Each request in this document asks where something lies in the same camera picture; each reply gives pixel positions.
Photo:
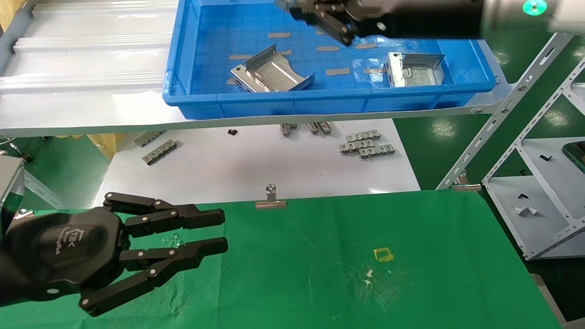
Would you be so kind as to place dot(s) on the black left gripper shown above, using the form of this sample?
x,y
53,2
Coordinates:
x,y
64,249

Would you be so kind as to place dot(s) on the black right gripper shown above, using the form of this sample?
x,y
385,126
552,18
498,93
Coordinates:
x,y
397,20

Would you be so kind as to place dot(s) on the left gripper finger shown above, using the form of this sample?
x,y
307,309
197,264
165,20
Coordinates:
x,y
196,217
201,249

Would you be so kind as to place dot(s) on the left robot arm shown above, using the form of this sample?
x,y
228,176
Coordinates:
x,y
3,288

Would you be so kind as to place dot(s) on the small grey metal clip strip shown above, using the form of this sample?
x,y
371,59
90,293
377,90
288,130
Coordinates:
x,y
312,128
363,136
287,129
150,138
377,151
356,146
160,152
325,128

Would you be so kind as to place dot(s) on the silver binder clip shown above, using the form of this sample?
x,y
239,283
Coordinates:
x,y
466,186
271,203

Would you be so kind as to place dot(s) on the tan cardboard box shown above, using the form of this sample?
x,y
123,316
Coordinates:
x,y
9,11
105,144

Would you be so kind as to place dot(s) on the blue plastic bin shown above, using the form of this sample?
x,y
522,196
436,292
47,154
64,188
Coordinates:
x,y
205,98

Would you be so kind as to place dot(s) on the white corrugated plastic sheet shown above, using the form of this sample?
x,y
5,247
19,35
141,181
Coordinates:
x,y
91,45

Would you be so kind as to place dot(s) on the small white scrap pieces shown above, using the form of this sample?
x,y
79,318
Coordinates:
x,y
523,210

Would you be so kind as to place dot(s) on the dark green flat object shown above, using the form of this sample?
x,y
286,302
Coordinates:
x,y
577,155

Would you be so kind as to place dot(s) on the white slotted angle rack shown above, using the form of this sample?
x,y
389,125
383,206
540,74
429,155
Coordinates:
x,y
548,205

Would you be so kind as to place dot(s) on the grey metal frame bar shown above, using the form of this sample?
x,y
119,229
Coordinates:
x,y
43,189

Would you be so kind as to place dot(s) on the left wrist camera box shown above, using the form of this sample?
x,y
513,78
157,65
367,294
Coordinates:
x,y
9,183

